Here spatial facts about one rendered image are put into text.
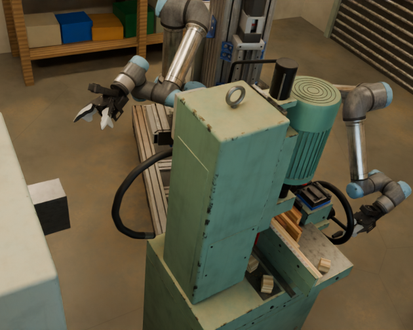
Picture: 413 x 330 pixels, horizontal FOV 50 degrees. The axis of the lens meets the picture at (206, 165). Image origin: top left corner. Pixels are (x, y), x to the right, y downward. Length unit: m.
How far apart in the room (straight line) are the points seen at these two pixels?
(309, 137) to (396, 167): 2.54
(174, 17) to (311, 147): 0.89
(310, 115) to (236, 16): 0.98
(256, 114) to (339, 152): 2.63
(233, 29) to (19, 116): 2.11
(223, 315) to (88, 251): 1.32
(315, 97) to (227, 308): 0.77
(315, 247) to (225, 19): 1.11
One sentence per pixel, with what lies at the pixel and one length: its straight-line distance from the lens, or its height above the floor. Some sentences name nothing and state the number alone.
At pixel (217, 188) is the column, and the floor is 1.36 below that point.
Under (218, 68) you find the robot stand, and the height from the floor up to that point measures 1.07.
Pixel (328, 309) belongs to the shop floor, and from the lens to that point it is 2.72.
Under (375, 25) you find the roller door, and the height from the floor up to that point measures 0.41.
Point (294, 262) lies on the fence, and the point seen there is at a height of 0.92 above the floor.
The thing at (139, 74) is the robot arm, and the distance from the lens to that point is 1.75.
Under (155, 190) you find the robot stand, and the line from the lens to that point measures 2.74.
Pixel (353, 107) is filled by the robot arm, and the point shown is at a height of 1.18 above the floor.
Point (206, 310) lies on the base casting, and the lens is 1.60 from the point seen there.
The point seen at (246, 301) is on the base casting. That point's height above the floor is 0.80.
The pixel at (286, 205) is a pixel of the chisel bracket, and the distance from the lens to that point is 1.64.
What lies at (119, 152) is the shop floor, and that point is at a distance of 3.36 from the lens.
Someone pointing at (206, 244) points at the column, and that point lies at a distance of 1.34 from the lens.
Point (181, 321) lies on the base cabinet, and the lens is 1.73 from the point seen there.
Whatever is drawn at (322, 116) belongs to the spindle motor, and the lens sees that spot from 1.32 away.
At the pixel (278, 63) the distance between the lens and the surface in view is 1.21.
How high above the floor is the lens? 2.16
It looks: 41 degrees down
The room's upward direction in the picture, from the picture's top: 9 degrees clockwise
